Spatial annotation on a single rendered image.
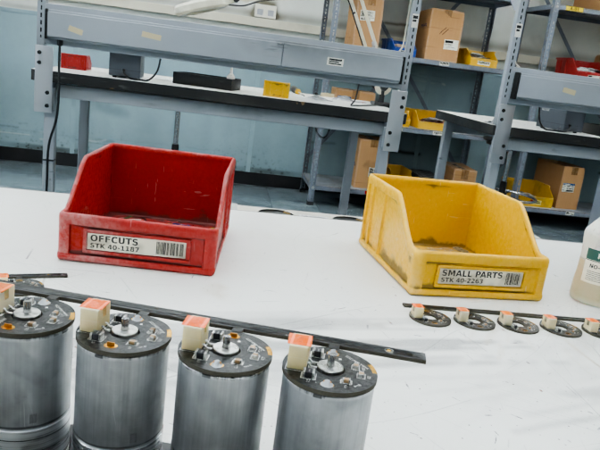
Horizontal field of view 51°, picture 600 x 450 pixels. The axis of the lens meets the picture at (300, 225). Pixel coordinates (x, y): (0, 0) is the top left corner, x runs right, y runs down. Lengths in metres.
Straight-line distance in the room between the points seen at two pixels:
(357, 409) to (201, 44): 2.26
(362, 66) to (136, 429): 2.30
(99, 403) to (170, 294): 0.20
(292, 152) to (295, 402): 4.43
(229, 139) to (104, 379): 4.39
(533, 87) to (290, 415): 2.53
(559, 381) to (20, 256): 0.32
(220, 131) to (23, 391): 4.38
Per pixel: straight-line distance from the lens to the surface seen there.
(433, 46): 4.31
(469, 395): 0.31
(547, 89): 2.70
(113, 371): 0.17
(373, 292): 0.42
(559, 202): 4.80
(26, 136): 4.75
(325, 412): 0.16
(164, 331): 0.18
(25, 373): 0.18
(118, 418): 0.18
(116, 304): 0.20
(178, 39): 2.40
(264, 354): 0.17
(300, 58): 2.41
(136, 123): 4.58
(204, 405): 0.17
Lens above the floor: 0.89
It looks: 14 degrees down
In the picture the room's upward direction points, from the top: 7 degrees clockwise
